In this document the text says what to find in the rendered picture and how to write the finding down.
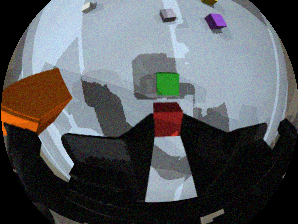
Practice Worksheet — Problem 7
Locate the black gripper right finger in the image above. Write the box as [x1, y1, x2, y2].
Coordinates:
[180, 113, 267, 196]

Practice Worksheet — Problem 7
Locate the purple block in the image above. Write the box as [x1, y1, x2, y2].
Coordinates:
[204, 14, 227, 30]

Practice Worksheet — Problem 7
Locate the yellow block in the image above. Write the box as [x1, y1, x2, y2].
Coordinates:
[201, 0, 218, 6]

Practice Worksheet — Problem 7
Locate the green block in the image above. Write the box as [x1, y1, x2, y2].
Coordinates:
[157, 72, 180, 96]

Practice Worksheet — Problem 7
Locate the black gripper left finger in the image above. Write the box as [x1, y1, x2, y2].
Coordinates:
[61, 115, 156, 202]

